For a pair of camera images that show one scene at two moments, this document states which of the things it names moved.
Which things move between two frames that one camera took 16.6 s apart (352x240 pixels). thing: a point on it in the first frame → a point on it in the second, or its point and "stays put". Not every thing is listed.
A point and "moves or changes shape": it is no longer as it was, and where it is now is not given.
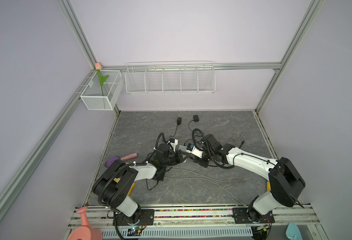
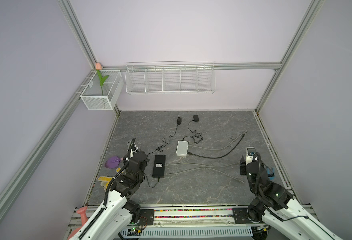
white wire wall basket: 170,77 stays put
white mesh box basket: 96,97 stays put
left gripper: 179,158 → 142,151
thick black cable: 242,142 moves or changes shape
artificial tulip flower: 98,67 stays put
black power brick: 160,173 stays put
